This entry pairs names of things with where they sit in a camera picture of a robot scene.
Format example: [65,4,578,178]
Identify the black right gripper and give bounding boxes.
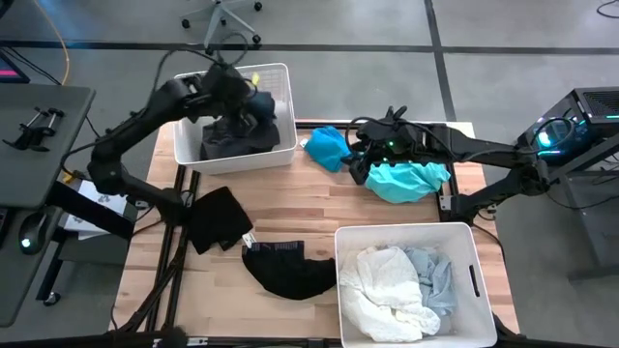
[340,118,425,187]

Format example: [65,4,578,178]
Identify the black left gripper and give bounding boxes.
[202,64,260,134]

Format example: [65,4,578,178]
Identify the dark grey trousers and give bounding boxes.
[199,117,282,161]

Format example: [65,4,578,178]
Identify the navy garment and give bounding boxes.
[250,90,278,123]

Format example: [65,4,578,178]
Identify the bright blue garment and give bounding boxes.
[299,126,358,174]

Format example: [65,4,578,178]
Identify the white basket for dark clothes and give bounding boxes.
[172,62,299,176]

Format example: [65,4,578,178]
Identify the turquoise garment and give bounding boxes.
[364,160,452,205]

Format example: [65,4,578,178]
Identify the black shorts with waistband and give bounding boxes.
[241,240,338,302]

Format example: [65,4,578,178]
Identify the white patterned garment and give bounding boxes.
[338,246,442,344]

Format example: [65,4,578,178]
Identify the light blue garment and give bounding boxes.
[401,246,458,319]

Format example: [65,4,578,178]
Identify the white basket for light clothes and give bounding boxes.
[334,221,499,348]

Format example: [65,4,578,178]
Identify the flat black garment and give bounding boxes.
[185,186,255,256]

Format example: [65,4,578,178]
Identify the grey office chair base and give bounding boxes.
[180,0,264,57]

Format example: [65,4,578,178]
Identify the white paper sheets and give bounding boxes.
[62,179,130,242]

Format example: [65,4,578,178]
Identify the black desk clamp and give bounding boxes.
[1,106,66,153]

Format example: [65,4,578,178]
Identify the grey side desk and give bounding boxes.
[0,84,97,329]

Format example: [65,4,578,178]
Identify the monitor with pink screen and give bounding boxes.
[0,50,31,85]

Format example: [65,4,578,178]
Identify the black computer mouse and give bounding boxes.
[17,211,49,256]

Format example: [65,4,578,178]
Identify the black computer tower with lights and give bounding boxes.
[516,86,619,168]

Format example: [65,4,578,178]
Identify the dark grey computer stand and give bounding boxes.
[545,144,619,282]

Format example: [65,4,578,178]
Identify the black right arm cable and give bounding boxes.
[344,116,388,152]

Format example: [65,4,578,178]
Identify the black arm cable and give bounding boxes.
[151,30,251,99]
[344,116,388,152]

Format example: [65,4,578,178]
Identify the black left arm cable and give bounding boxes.
[151,30,251,99]

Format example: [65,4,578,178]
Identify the yellow floor cable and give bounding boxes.
[32,0,72,87]

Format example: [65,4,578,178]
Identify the black aluminium table frame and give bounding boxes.
[0,119,619,348]

